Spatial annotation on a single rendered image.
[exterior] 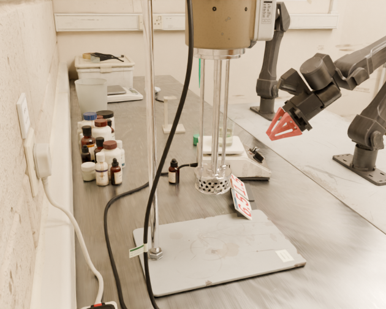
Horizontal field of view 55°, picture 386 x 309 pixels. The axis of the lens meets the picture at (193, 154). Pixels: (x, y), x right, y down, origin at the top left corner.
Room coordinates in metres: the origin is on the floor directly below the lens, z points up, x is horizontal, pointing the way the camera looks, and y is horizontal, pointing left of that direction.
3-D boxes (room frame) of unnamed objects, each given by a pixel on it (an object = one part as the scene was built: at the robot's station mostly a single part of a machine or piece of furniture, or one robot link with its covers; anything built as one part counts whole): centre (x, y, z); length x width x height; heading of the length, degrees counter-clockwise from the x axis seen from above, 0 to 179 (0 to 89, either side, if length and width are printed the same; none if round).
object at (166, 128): (1.34, 0.08, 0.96); 0.08 x 0.08 x 0.13; 10
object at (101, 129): (1.10, 0.29, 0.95); 0.06 x 0.06 x 0.11
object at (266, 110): (1.57, -0.32, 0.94); 0.20 x 0.07 x 0.08; 18
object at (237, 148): (0.98, -0.08, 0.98); 0.12 x 0.12 x 0.01; 2
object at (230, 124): (0.96, -0.08, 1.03); 0.07 x 0.06 x 0.08; 90
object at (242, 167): (0.98, -0.10, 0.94); 0.22 x 0.13 x 0.08; 92
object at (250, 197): (0.85, -0.12, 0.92); 0.09 x 0.06 x 0.04; 1
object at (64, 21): (2.52, -0.11, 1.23); 1.90 x 0.06 x 0.10; 108
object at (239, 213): (0.75, -0.12, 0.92); 0.09 x 0.06 x 0.04; 1
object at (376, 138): (0.99, -0.49, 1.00); 0.09 x 0.06 x 0.06; 23
